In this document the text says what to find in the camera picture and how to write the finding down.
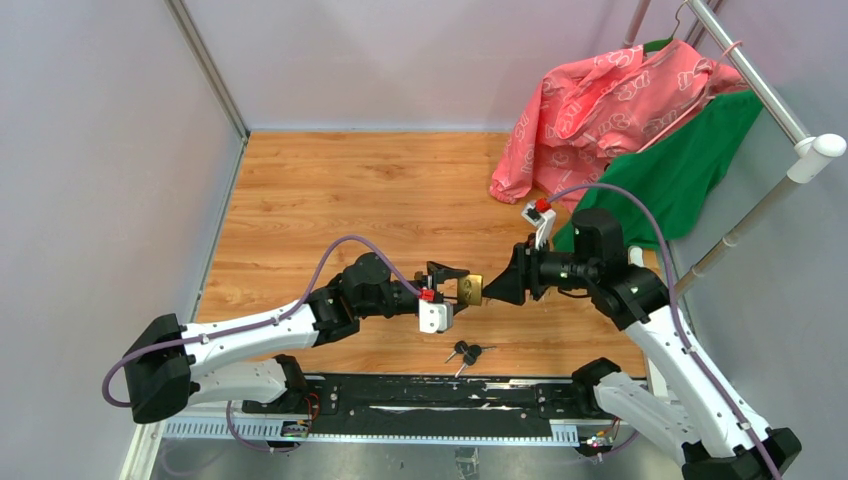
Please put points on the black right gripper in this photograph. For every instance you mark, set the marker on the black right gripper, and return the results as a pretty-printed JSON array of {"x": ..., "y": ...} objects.
[{"x": 523, "y": 273}]

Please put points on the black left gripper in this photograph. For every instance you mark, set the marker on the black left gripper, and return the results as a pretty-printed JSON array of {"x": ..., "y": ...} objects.
[{"x": 431, "y": 281}]

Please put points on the brass padlock steel shackle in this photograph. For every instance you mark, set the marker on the brass padlock steel shackle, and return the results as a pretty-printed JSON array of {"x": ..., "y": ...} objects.
[{"x": 469, "y": 290}]

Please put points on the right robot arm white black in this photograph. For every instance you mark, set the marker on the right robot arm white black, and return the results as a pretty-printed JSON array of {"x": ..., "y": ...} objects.
[{"x": 712, "y": 433}]

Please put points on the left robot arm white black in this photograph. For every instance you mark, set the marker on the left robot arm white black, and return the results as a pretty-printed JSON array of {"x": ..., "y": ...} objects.
[{"x": 172, "y": 365}]

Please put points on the black-headed key bunch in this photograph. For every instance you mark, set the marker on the black-headed key bunch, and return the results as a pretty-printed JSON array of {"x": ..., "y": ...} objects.
[{"x": 469, "y": 353}]

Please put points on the green garment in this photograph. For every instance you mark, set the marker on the green garment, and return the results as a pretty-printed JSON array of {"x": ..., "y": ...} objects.
[{"x": 674, "y": 177}]

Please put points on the pink patterned garment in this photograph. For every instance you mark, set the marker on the pink patterned garment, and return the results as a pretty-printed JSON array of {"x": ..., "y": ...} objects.
[{"x": 584, "y": 114}]

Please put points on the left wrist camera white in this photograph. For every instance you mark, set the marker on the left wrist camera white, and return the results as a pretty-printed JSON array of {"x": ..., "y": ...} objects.
[{"x": 435, "y": 313}]

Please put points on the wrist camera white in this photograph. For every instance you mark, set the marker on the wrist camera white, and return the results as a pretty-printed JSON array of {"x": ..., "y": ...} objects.
[
  {"x": 435, "y": 313},
  {"x": 541, "y": 215}
]

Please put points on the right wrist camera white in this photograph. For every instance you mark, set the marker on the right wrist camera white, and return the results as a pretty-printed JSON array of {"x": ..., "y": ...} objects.
[{"x": 541, "y": 215}]

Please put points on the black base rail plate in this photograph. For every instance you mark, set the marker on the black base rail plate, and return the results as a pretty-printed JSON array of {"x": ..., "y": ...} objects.
[{"x": 406, "y": 409}]

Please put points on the aluminium corner frame post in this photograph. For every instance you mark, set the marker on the aluminium corner frame post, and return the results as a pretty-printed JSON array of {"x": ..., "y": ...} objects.
[{"x": 202, "y": 55}]

